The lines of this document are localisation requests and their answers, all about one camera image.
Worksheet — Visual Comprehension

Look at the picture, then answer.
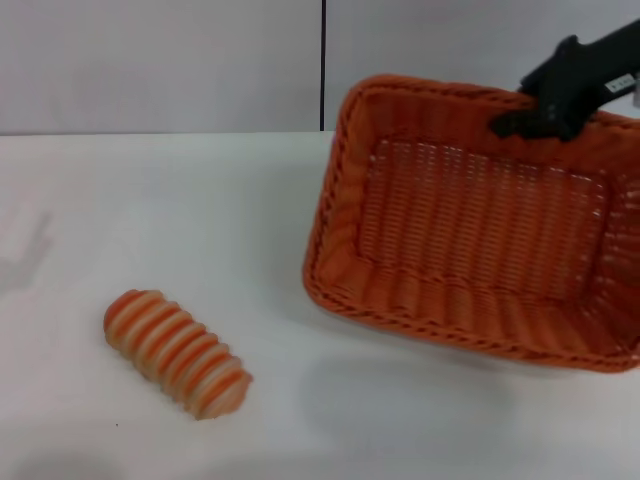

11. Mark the striped orange toy bread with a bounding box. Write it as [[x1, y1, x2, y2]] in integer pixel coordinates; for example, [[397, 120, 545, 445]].
[[103, 288, 255, 421]]

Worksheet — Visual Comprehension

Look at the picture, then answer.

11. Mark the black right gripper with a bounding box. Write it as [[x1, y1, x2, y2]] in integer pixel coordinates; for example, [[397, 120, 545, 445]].
[[488, 18, 640, 143]]

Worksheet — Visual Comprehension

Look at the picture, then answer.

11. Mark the orange woven plastic basket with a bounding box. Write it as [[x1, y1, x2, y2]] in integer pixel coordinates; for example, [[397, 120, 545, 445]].
[[301, 74, 640, 374]]

